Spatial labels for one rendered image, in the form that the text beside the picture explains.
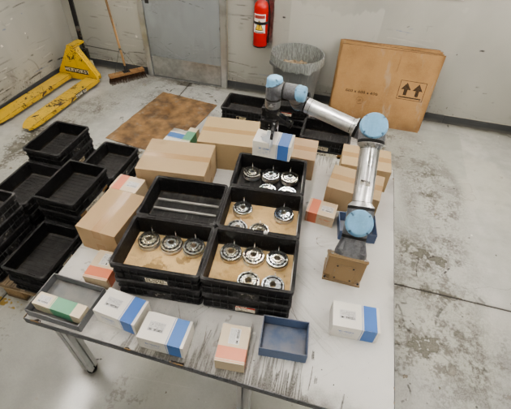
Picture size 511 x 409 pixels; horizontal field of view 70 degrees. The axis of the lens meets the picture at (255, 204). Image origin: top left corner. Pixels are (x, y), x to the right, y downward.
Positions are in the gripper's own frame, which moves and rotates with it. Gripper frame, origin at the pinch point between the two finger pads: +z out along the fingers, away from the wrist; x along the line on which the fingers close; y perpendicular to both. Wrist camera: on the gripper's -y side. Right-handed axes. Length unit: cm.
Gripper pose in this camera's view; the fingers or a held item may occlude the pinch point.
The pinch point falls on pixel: (273, 141)
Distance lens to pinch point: 195.4
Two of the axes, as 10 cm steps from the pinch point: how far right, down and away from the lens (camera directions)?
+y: -9.7, -2.1, 1.6
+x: -2.6, 6.7, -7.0
